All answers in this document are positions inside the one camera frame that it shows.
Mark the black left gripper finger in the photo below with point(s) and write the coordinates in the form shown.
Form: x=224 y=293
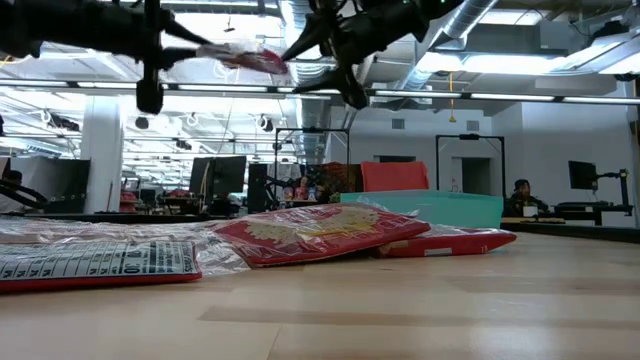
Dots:
x=177 y=56
x=186 y=33

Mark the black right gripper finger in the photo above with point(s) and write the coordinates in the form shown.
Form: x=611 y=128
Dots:
x=345 y=87
x=310 y=37

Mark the red popcorn bag clear wrap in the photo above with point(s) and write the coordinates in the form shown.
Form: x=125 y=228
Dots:
x=320 y=232
x=95 y=265
x=450 y=242
x=252 y=60

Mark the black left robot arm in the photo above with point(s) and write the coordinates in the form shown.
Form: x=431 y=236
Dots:
x=20 y=25

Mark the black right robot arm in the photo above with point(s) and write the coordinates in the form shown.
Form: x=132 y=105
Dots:
x=440 y=15

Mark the clear plastic popcorn bag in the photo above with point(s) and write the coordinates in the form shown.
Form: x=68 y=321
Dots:
x=100 y=230

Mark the long ceiling light bar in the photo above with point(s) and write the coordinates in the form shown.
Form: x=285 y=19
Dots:
x=220 y=88
x=515 y=96

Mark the orange basket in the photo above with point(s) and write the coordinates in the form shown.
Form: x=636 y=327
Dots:
x=395 y=176

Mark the white pillar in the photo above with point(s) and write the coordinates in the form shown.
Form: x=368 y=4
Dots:
x=102 y=155

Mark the black computer monitor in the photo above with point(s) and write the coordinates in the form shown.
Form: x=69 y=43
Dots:
x=220 y=175

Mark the teal basket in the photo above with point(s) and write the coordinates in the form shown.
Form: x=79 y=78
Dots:
x=450 y=207

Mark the small black monitor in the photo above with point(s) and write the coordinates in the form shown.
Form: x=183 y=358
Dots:
x=582 y=175

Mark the black desk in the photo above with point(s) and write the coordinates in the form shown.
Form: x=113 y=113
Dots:
x=595 y=210

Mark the silver ventilation duct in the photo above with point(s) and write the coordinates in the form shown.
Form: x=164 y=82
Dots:
x=462 y=20

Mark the black metal frame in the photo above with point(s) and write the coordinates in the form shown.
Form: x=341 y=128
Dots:
x=438 y=160
x=276 y=165

